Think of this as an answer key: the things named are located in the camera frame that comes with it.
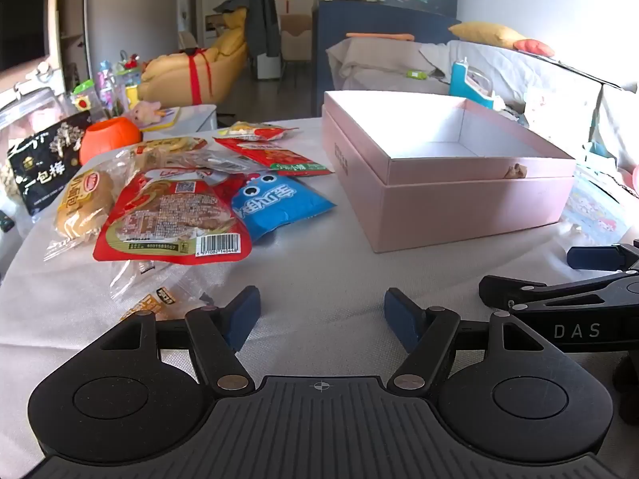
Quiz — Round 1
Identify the blue snack packet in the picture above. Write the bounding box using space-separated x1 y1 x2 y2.
230 172 336 241

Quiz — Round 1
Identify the round yellow cookie packet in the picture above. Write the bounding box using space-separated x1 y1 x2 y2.
110 262 218 321

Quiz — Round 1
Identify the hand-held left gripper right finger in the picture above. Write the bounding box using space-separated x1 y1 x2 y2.
384 288 547 394

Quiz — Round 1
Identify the wooden wall shelf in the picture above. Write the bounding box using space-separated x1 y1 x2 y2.
52 0 91 95

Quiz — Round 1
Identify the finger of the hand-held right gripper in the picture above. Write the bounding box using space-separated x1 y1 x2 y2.
478 270 639 313
566 242 639 273

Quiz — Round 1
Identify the yellow pillow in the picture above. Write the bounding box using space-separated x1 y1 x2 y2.
448 21 527 51

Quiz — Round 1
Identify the clear bread packet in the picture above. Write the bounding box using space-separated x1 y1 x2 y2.
45 162 145 263

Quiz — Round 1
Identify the black television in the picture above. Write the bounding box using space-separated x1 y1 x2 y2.
0 0 51 73

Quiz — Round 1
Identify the clear cracker packet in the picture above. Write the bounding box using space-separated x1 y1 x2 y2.
132 136 245 173

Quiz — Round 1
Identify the teal toy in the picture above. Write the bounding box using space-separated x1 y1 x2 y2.
448 57 505 111

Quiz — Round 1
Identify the person's right hand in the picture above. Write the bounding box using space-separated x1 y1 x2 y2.
612 354 639 422

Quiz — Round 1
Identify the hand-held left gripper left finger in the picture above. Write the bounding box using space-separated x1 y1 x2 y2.
95 285 261 394

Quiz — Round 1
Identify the large red snack packet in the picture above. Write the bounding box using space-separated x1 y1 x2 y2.
93 170 253 263

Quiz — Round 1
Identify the blue cartoon printed sheet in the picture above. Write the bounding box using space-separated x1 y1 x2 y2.
560 174 634 249

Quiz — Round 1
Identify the dark hanging coat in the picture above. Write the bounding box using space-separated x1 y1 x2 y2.
214 0 283 58

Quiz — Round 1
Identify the orange pillow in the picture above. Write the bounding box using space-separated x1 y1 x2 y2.
514 38 556 58

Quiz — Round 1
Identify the clear jar with red toys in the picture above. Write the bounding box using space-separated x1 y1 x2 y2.
117 50 145 88

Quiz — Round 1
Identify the black plum packet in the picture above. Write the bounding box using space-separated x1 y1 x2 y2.
6 111 93 216

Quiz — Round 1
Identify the pink plush toy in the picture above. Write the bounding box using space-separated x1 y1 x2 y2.
131 100 165 125

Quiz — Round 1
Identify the green strawberry cup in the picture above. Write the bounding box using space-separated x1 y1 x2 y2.
71 80 95 113

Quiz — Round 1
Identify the white television console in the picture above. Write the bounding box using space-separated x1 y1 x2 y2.
0 55 56 111

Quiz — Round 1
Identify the beige dining chair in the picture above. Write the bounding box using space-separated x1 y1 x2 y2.
280 14 314 61

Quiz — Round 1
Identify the orange pumpkin container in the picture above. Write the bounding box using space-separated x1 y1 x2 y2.
79 116 142 165

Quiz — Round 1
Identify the orange roll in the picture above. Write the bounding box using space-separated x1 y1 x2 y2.
346 32 416 42

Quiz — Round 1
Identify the red yellow puff ball packet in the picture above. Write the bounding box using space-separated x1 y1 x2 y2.
218 121 300 141

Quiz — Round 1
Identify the pink cardboard box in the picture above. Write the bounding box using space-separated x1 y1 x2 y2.
321 91 577 253

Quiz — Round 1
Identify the red green-edged snack packet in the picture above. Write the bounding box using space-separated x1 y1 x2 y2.
214 137 334 178

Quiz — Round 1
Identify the colorful kids water bottle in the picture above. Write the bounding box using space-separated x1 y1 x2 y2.
97 60 118 111

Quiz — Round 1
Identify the blue cabinet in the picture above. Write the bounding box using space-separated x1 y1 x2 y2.
312 0 462 118

